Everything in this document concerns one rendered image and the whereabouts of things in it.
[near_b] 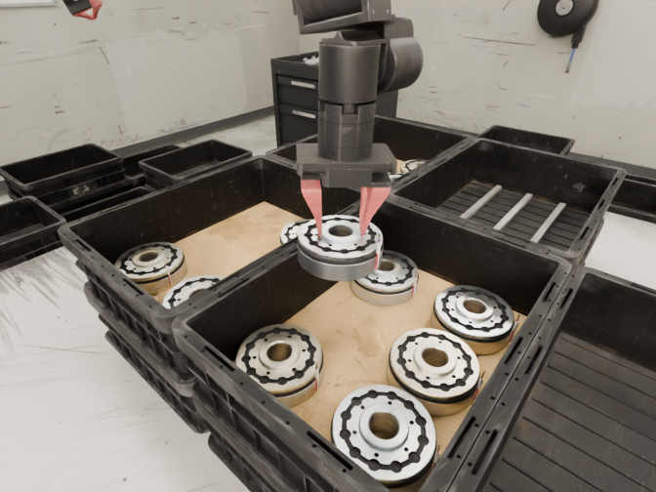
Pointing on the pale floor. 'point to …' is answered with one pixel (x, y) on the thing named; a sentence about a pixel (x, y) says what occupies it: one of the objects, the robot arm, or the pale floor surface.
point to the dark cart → (307, 98)
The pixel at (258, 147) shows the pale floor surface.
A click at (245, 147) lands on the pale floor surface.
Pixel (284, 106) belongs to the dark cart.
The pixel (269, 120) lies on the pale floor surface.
